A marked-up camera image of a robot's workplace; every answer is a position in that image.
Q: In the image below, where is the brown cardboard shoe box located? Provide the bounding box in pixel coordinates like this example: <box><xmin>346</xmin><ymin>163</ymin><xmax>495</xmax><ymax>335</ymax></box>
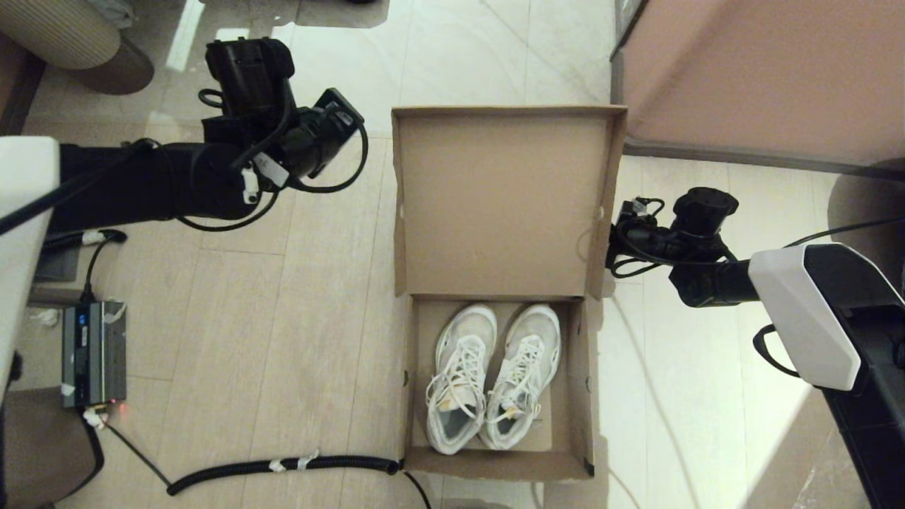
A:
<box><xmin>391</xmin><ymin>105</ymin><xmax>629</xmax><ymax>482</ymax></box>

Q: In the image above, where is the white mesh sneaker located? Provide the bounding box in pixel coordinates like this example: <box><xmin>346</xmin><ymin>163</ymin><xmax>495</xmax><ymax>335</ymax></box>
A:
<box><xmin>424</xmin><ymin>304</ymin><xmax>498</xmax><ymax>455</ymax></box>
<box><xmin>479</xmin><ymin>303</ymin><xmax>562</xmax><ymax>451</ymax></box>

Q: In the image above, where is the grey power supply box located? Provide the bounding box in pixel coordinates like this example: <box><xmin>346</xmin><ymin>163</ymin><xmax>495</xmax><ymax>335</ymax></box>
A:
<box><xmin>62</xmin><ymin>302</ymin><xmax>130</xmax><ymax>410</ymax></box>

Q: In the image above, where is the pink cabinet with grey base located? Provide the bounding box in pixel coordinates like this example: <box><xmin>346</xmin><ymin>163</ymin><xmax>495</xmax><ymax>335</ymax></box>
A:
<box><xmin>609</xmin><ymin>0</ymin><xmax>905</xmax><ymax>177</ymax></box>

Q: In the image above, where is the grey crumpled cloth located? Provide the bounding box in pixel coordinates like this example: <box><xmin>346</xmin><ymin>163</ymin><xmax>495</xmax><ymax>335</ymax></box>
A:
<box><xmin>88</xmin><ymin>0</ymin><xmax>136</xmax><ymax>30</ymax></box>

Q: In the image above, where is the dark grey square platform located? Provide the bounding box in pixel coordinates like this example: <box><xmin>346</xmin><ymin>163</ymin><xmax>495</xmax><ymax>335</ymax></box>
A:
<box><xmin>32</xmin><ymin>244</ymin><xmax>80</xmax><ymax>285</ymax></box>

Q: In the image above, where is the beige ribbed round pouf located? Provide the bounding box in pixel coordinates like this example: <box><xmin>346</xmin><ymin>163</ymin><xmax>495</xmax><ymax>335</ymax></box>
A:
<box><xmin>0</xmin><ymin>0</ymin><xmax>156</xmax><ymax>96</ymax></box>

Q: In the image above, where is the brown wooden bar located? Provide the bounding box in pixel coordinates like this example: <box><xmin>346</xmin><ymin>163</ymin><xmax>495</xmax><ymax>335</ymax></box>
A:
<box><xmin>28</xmin><ymin>284</ymin><xmax>87</xmax><ymax>308</ymax></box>

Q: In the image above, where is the crumpled clear plastic sheet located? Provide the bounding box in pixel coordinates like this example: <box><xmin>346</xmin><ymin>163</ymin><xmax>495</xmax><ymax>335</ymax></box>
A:
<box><xmin>806</xmin><ymin>424</ymin><xmax>874</xmax><ymax>509</ymax></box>

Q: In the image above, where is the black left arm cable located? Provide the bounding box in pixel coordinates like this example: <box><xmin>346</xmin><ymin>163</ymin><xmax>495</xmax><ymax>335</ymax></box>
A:
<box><xmin>175</xmin><ymin>85</ymin><xmax>370</xmax><ymax>233</ymax></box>

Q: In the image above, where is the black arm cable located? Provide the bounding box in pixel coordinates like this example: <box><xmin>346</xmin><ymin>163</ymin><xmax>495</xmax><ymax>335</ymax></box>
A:
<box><xmin>752</xmin><ymin>218</ymin><xmax>905</xmax><ymax>380</ymax></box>
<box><xmin>175</xmin><ymin>85</ymin><xmax>370</xmax><ymax>233</ymax></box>

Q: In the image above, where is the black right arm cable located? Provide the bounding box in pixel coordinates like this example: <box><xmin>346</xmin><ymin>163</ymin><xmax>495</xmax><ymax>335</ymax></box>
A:
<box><xmin>752</xmin><ymin>218</ymin><xmax>905</xmax><ymax>380</ymax></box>

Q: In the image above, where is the short black plug cable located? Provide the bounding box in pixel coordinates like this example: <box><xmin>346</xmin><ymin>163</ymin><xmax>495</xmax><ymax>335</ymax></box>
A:
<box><xmin>85</xmin><ymin>240</ymin><xmax>115</xmax><ymax>306</ymax></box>

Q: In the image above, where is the black corrugated cable conduit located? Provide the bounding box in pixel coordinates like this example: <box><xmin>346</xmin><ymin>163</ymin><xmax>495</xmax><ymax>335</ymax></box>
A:
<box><xmin>168</xmin><ymin>452</ymin><xmax>432</xmax><ymax>509</ymax></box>
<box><xmin>44</xmin><ymin>230</ymin><xmax>129</xmax><ymax>252</ymax></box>

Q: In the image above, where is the thin black floor cable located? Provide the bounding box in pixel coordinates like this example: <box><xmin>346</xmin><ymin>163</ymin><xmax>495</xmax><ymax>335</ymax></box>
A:
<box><xmin>105</xmin><ymin>419</ymin><xmax>175</xmax><ymax>488</ymax></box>

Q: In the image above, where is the thick black power cable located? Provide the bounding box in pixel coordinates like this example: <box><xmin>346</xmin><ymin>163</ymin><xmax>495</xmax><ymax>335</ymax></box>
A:
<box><xmin>53</xmin><ymin>409</ymin><xmax>107</xmax><ymax>504</ymax></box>

